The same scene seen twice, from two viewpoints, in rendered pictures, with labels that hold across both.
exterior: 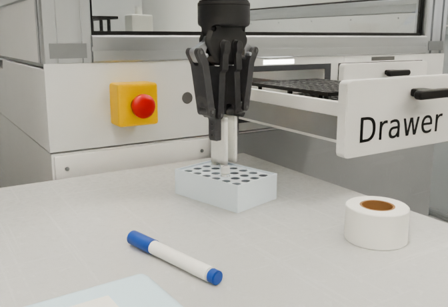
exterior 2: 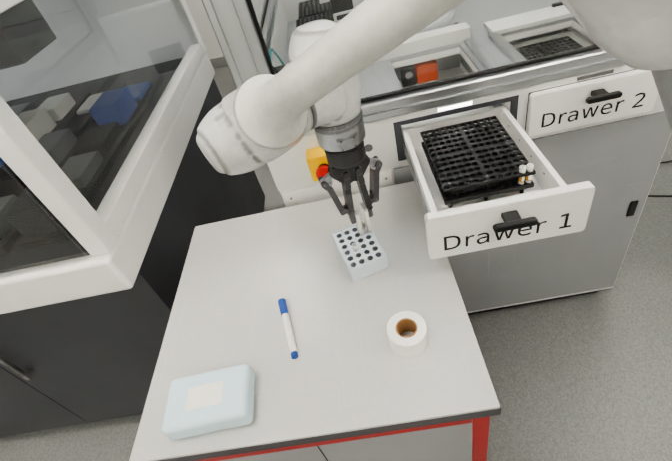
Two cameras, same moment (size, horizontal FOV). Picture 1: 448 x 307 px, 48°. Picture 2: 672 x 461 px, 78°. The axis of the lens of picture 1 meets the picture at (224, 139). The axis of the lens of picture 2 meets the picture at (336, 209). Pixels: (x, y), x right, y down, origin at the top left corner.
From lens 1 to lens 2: 63 cm
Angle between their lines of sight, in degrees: 45
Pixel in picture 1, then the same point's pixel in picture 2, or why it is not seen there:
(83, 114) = (293, 169)
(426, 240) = (438, 352)
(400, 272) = (390, 381)
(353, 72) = (544, 101)
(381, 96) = (465, 222)
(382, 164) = (583, 166)
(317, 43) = (500, 82)
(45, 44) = not seen: hidden behind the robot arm
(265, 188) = (375, 265)
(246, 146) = not seen: hidden behind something
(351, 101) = (431, 230)
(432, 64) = not seen: outside the picture
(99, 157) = (310, 190)
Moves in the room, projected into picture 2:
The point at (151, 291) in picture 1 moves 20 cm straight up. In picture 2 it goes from (239, 383) to (187, 319)
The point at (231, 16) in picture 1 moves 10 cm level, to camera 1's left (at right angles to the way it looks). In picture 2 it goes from (341, 164) to (297, 157)
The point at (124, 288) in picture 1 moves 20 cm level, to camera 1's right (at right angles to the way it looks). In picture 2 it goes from (231, 376) to (329, 425)
